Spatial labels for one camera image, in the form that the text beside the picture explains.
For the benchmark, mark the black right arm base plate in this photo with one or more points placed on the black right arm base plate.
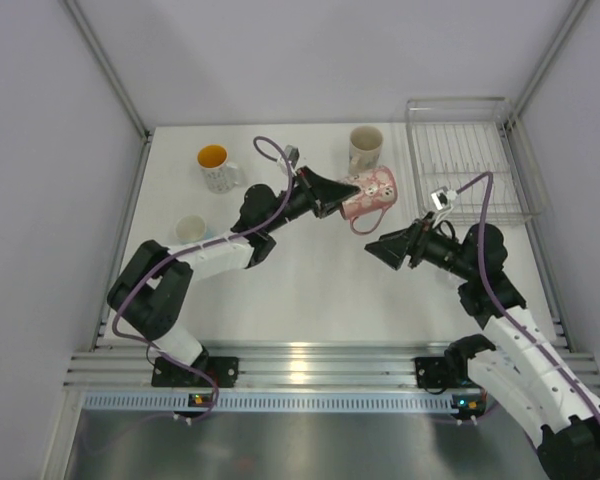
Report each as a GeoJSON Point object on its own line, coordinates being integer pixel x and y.
{"type": "Point", "coordinates": [434, 375]}

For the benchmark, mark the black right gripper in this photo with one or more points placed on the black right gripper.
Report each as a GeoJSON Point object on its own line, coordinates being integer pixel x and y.
{"type": "Point", "coordinates": [394, 247]}

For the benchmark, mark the white mug orange inside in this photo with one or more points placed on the white mug orange inside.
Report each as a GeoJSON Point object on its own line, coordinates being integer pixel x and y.
{"type": "Point", "coordinates": [219, 173]}

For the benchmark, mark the grey slotted cable duct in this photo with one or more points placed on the grey slotted cable duct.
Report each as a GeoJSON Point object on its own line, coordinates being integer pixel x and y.
{"type": "Point", "coordinates": [416, 403]}

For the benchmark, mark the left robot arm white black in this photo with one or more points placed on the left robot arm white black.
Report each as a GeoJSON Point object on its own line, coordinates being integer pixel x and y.
{"type": "Point", "coordinates": [150, 291]}

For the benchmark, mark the metal wire dish rack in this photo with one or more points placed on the metal wire dish rack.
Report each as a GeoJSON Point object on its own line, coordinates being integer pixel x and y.
{"type": "Point", "coordinates": [451, 140]}

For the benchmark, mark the pink patterned mug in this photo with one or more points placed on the pink patterned mug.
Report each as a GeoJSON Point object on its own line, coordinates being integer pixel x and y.
{"type": "Point", "coordinates": [377, 192]}

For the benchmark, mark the beige tall patterned mug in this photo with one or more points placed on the beige tall patterned mug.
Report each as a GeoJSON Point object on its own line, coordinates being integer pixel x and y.
{"type": "Point", "coordinates": [365, 146]}

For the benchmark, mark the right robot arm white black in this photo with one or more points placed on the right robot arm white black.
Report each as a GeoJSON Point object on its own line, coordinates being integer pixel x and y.
{"type": "Point", "coordinates": [511, 359]}

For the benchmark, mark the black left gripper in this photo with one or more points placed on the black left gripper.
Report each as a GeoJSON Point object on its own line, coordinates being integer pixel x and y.
{"type": "Point", "coordinates": [326, 195]}

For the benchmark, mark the light blue white cup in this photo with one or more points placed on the light blue white cup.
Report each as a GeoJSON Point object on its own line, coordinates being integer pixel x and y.
{"type": "Point", "coordinates": [192, 229]}

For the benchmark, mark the aluminium mounting rail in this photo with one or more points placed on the aluminium mounting rail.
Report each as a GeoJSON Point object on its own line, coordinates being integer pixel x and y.
{"type": "Point", "coordinates": [291, 366]}

